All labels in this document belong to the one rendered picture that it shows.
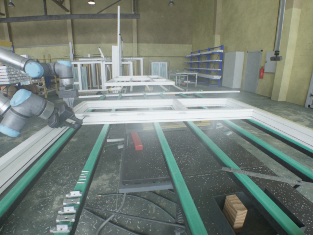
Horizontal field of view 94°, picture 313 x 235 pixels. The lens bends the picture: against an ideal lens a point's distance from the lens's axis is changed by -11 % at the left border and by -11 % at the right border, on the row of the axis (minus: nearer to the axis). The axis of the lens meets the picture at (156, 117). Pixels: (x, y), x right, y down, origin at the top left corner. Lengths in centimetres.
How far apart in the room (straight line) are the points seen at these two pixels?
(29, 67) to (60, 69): 19
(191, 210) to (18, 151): 67
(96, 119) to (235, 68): 938
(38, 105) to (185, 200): 73
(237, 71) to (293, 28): 354
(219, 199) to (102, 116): 86
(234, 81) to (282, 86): 310
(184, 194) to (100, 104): 123
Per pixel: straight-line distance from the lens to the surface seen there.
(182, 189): 57
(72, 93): 127
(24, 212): 201
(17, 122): 90
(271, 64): 851
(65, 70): 125
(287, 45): 785
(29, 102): 87
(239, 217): 78
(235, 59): 1008
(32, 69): 118
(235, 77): 1013
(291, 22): 799
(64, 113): 94
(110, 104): 157
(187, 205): 52
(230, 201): 78
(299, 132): 115
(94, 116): 118
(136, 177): 106
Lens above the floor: 124
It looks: 18 degrees down
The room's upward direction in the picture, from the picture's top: straight up
